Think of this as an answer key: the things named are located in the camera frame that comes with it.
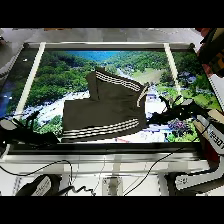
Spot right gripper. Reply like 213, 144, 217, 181
146, 111, 178, 127

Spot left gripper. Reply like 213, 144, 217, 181
32, 131, 61, 146

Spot dark white-striped pants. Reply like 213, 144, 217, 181
60, 66, 150, 144

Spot heap of clothes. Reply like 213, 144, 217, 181
196, 27, 224, 79

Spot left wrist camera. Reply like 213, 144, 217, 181
25, 111, 41, 130

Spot black cable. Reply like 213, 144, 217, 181
57, 185, 97, 197
122, 146, 190, 197
0, 159, 74, 185

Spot silver frame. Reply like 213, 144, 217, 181
0, 142, 224, 197

